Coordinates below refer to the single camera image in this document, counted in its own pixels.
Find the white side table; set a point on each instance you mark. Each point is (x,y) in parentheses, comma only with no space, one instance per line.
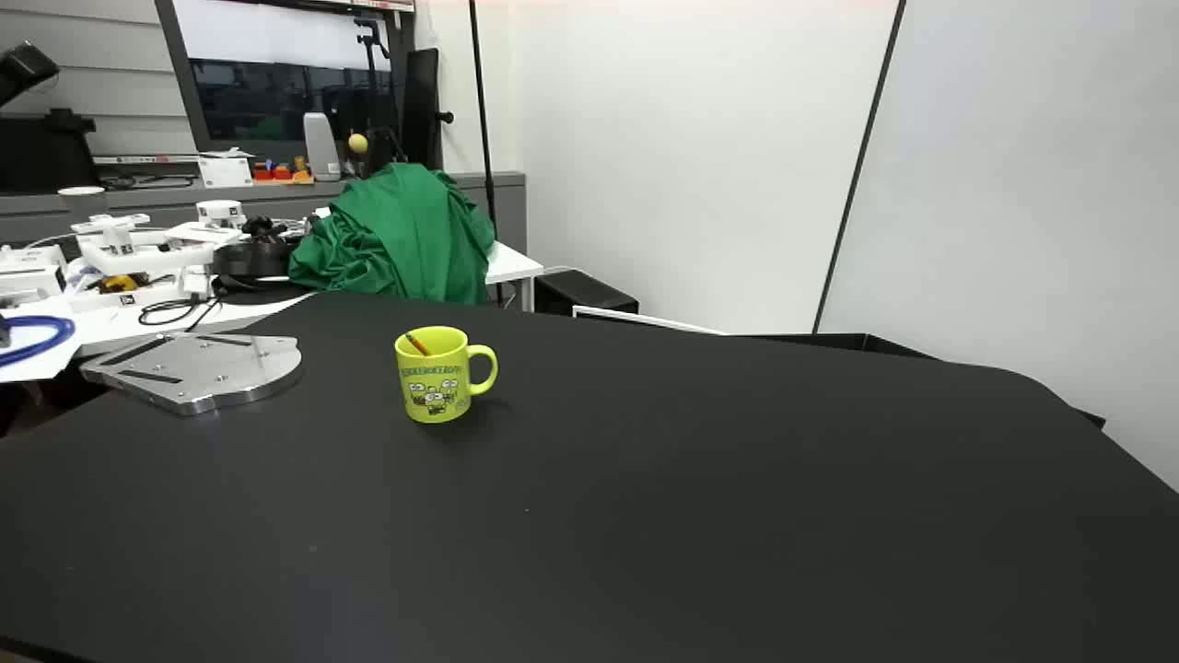
(169,281)

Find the black box under table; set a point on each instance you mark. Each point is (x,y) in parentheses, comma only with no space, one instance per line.
(561,293)

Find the silver metal mounting plate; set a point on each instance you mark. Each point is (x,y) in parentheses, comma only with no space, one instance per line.
(202,375)

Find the black tripod pole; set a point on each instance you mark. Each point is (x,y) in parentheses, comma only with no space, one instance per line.
(860,159)

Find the black monitor screen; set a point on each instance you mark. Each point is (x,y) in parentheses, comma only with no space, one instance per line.
(252,71)

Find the white container on shelf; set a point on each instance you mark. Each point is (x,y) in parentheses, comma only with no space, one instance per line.
(322,146)

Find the black bag on shelf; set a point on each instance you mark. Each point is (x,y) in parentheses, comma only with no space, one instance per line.
(46,154)

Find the green cloth pile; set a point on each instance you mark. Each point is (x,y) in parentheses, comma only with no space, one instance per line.
(408,234)

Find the yellow-green mug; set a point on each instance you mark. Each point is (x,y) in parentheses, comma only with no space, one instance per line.
(452,381)

